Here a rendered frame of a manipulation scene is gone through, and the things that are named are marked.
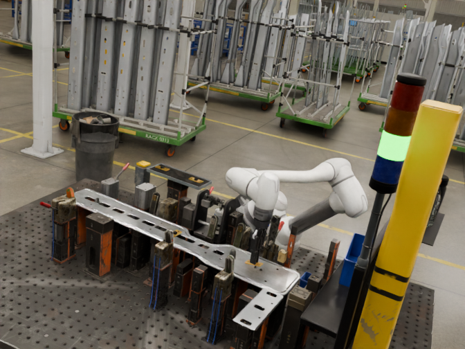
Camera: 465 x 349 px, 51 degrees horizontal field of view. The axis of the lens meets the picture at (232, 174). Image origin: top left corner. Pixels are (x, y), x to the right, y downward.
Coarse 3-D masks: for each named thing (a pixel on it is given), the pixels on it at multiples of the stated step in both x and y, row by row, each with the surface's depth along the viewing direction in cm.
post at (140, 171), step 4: (136, 168) 292; (140, 168) 290; (144, 168) 290; (136, 172) 293; (140, 172) 291; (144, 172) 290; (148, 172) 294; (136, 176) 294; (140, 176) 292; (144, 176) 291; (148, 176) 295; (136, 180) 294; (140, 180) 293; (144, 180) 293; (148, 180) 296; (136, 184) 296
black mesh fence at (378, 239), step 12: (384, 228) 160; (372, 252) 143; (372, 264) 153; (360, 276) 134; (360, 288) 135; (348, 300) 137; (360, 300) 153; (348, 312) 138; (360, 312) 162; (348, 324) 139; (336, 336) 142; (348, 336) 143; (336, 348) 143; (348, 348) 162
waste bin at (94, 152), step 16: (80, 112) 529; (96, 112) 539; (80, 128) 500; (96, 128) 498; (112, 128) 509; (80, 144) 510; (96, 144) 508; (112, 144) 522; (80, 160) 517; (96, 160) 515; (112, 160) 533; (80, 176) 525; (96, 176) 523
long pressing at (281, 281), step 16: (80, 192) 281; (96, 192) 283; (96, 208) 264; (112, 208) 267; (128, 208) 269; (128, 224) 253; (144, 224) 255; (160, 224) 257; (176, 224) 259; (160, 240) 243; (176, 240) 244; (208, 256) 234; (224, 256) 236; (240, 256) 238; (240, 272) 225; (256, 272) 227; (272, 272) 229; (288, 272) 231; (272, 288) 217; (288, 288) 219
